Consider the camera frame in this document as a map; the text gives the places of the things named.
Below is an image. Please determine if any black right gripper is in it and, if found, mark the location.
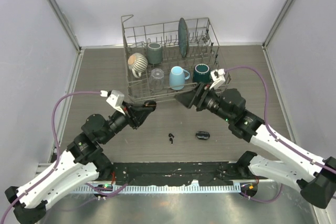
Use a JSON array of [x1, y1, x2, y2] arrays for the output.
[[174, 82, 233, 123]]

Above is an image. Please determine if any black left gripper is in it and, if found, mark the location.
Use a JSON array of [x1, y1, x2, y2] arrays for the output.
[[101, 101, 153, 144]]

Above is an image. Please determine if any small black earbud case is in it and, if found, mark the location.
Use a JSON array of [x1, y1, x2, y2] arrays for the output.
[[144, 100, 156, 111]]

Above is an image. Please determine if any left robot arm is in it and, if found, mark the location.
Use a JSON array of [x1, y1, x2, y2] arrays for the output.
[[5, 100, 156, 223]]

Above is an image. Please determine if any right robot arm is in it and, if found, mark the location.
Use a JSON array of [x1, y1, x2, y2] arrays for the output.
[[175, 83, 335, 209]]

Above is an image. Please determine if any light blue mug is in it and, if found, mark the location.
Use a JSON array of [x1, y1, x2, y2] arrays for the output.
[[169, 66, 191, 90]]

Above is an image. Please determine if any dark green mug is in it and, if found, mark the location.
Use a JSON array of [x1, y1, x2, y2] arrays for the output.
[[192, 63, 212, 83]]

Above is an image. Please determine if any clear glass tumbler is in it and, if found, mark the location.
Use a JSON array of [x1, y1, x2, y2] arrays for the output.
[[149, 68, 165, 92]]

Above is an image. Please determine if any striped ceramic mug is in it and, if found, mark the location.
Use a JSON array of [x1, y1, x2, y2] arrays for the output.
[[127, 53, 148, 78]]

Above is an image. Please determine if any grey ceramic cup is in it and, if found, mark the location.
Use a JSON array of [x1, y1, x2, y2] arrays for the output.
[[146, 42, 163, 65]]

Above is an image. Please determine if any dark teal plate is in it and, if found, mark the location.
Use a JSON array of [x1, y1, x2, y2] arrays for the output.
[[178, 17, 189, 58]]

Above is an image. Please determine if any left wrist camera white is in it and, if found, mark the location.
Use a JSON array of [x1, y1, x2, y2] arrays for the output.
[[100, 90, 125, 115]]

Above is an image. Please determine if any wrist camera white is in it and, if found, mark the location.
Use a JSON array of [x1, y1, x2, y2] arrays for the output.
[[100, 90, 125, 115], [210, 69, 226, 90]]

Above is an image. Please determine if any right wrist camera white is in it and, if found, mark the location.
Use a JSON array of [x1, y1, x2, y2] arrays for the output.
[[210, 69, 226, 90]]

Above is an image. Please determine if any metal wire dish rack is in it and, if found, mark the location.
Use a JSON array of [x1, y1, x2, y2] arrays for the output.
[[121, 15, 226, 103]]

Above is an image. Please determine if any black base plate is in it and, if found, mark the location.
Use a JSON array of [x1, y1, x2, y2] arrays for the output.
[[96, 161, 258, 187]]

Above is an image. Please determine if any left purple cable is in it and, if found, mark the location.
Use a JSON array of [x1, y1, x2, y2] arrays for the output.
[[0, 90, 103, 224]]

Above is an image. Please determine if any purple cable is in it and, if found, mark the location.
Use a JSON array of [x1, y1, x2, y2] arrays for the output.
[[224, 66, 331, 168], [0, 90, 103, 224]]

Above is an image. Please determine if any white slotted cable duct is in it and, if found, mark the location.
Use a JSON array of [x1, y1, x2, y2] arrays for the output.
[[56, 184, 242, 195]]

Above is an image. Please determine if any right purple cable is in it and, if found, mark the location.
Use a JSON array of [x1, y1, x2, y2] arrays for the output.
[[224, 66, 331, 168]]

